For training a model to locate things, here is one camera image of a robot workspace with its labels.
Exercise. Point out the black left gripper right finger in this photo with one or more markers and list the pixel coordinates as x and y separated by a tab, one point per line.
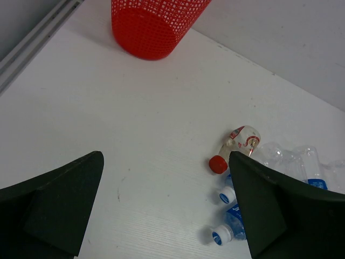
284	217

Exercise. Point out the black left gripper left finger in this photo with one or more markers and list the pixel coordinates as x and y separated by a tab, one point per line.
47	216

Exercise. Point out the blue-label water bottle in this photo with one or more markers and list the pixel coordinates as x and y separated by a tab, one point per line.
227	194
231	229

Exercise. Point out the clear unlabelled plastic bottle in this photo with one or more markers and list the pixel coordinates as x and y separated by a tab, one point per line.
303	164

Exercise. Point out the red-capped clear bottle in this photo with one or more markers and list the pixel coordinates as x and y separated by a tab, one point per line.
244	139

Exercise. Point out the red mesh plastic bin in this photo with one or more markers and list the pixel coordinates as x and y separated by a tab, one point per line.
151	30

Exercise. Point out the aluminium frame rail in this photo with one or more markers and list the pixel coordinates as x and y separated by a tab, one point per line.
13	64

